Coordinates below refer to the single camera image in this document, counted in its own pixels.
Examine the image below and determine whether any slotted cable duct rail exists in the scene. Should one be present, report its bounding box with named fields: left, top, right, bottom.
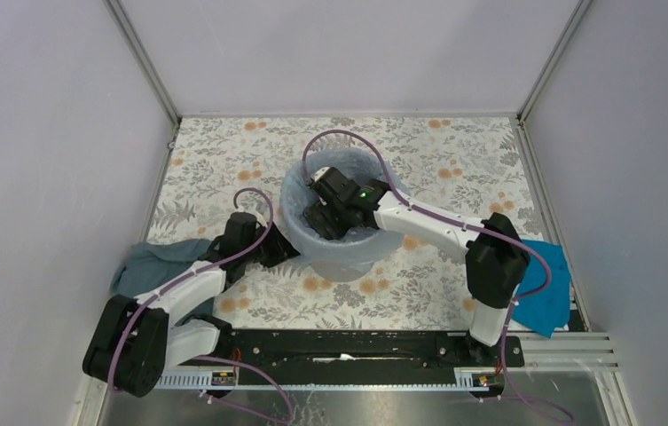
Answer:
left=155, top=368, right=490, bottom=392

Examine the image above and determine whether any floral patterned table mat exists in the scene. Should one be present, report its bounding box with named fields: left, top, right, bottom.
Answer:
left=147, top=117, right=544, bottom=330

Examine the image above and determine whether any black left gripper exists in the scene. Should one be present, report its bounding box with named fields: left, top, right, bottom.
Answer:
left=241, top=220, right=301, bottom=267

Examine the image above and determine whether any grey plastic trash bin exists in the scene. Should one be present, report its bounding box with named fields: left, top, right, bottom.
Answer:
left=310, top=260, right=374, bottom=282

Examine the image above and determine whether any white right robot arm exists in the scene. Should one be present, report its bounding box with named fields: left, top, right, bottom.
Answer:
left=303, top=167, right=530, bottom=366

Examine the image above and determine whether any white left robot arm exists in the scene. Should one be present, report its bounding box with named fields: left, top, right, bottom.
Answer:
left=82, top=211, right=300, bottom=397

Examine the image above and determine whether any light blue plastic trash bag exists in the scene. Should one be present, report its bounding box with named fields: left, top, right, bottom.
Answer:
left=279, top=147, right=404, bottom=272

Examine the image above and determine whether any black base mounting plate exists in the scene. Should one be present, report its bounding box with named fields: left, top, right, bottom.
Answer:
left=177, top=328, right=526, bottom=386

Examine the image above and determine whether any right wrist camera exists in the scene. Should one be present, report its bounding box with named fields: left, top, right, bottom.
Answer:
left=310, top=167, right=330, bottom=183

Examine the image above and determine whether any grey-blue cloth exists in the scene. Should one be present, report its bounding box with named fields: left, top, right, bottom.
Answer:
left=110, top=239, right=212, bottom=297

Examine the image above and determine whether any bright blue cloth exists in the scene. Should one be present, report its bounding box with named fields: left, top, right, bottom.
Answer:
left=513, top=240, right=571, bottom=338

